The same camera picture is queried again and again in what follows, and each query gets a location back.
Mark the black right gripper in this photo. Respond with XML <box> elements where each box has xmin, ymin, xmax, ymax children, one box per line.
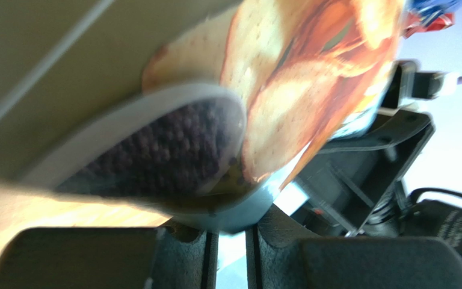
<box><xmin>291</xmin><ymin>60</ymin><xmax>462</xmax><ymax>257</ymax></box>

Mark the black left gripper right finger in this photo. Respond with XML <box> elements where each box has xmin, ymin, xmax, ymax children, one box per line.
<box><xmin>246</xmin><ymin>206</ymin><xmax>462</xmax><ymax>288</ymax></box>

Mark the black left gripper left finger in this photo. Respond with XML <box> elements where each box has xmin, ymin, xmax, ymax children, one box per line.
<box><xmin>0</xmin><ymin>222</ymin><xmax>218</xmax><ymax>288</ymax></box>

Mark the light blue snack bag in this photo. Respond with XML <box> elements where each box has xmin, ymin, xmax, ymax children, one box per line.
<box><xmin>0</xmin><ymin>1</ymin><xmax>410</xmax><ymax>232</ymax></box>

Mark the red Doritos chips bag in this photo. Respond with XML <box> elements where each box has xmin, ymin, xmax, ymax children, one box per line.
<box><xmin>403</xmin><ymin>13</ymin><xmax>455</xmax><ymax>39</ymax></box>

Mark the blue Doritos chips bag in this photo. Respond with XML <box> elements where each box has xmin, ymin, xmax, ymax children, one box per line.
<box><xmin>409</xmin><ymin>0</ymin><xmax>462</xmax><ymax>17</ymax></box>

